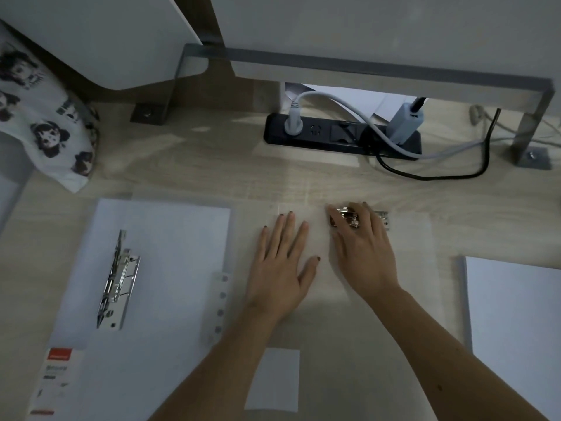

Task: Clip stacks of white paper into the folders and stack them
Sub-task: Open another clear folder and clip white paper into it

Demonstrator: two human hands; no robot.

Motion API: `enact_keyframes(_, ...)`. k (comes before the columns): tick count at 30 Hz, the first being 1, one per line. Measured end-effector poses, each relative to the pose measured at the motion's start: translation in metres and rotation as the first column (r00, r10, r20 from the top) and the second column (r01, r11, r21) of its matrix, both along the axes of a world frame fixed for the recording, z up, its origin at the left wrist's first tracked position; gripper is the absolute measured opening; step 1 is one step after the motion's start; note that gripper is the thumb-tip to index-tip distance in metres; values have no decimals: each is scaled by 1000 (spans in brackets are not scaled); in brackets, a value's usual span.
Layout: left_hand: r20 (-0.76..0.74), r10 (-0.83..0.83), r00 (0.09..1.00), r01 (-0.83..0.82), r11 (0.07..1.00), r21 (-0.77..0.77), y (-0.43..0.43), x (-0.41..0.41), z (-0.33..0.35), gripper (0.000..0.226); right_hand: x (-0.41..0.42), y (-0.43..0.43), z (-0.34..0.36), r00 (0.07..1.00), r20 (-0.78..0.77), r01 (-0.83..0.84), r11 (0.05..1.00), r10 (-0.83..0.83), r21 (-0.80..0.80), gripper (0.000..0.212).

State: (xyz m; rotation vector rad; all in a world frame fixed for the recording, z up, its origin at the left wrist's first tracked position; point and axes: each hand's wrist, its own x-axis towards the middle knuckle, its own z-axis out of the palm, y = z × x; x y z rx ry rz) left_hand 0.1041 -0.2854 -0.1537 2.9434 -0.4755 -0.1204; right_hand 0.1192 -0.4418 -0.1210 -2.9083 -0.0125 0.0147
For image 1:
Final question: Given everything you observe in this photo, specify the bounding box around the person's left hand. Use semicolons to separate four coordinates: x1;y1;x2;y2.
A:
245;210;321;323

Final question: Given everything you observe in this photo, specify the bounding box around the person's right hand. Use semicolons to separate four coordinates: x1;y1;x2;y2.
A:
325;201;403;304

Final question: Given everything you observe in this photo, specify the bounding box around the small metal binder clip mechanism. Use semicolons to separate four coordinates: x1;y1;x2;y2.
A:
329;207;392;232

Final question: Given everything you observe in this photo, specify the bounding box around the translucent plastic binder cover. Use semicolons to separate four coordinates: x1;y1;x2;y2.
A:
201;199;444;421

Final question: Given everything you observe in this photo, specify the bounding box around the person's right forearm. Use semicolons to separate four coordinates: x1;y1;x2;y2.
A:
367;287;551;421

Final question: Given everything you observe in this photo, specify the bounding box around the person's left forearm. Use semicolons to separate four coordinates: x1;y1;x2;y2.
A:
147;303;282;421

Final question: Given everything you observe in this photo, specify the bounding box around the black power strip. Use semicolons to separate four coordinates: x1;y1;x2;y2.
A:
263;112;423;161

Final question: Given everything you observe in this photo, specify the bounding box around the white rectangular label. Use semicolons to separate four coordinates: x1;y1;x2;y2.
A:
244;348;301;413

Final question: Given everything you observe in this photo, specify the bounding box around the grey power adapter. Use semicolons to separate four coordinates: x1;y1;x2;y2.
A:
387;97;427;144

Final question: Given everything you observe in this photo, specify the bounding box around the stack of white paper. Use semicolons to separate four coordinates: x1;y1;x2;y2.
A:
459;256;561;393

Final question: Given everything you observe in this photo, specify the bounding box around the large white divider panel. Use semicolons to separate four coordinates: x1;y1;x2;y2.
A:
209;0;561;111

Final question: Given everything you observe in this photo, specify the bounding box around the red and white label card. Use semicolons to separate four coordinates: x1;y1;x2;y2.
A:
26;347;85;418

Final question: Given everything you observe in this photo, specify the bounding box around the white cartoon print cloth bag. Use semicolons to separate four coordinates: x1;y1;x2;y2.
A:
0;21;101;194

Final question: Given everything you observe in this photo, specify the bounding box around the white rounded panel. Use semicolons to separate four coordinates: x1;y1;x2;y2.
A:
0;0;207;91

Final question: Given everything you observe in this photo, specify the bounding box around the translucent ring binder with paper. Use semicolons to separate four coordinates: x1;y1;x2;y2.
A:
25;197;234;421

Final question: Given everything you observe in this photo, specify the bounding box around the grey plug with grey cable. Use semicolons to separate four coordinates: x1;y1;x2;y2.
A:
284;92;561;160

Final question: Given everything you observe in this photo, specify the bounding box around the black cable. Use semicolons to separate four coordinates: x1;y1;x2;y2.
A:
375;108;502;181

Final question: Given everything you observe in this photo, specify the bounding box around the long metal ring binder mechanism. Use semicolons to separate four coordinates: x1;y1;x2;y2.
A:
96;230;141;331

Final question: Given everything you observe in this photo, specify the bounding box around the grey metal bracket frame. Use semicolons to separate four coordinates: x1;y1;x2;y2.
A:
131;43;555;171

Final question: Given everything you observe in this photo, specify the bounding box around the thin white cable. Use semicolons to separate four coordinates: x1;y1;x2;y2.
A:
469;104;561;148

